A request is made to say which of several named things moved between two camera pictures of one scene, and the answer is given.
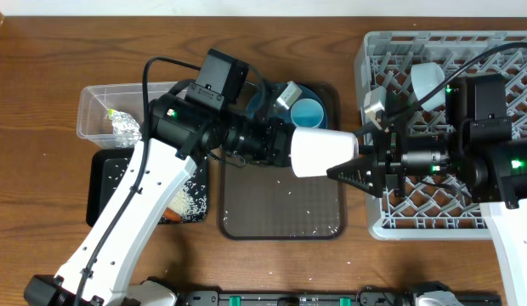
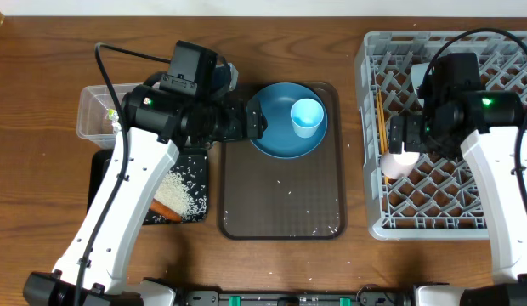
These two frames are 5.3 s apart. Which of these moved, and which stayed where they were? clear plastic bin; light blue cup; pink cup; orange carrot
Moved: pink cup
Stayed: clear plastic bin; orange carrot; light blue cup
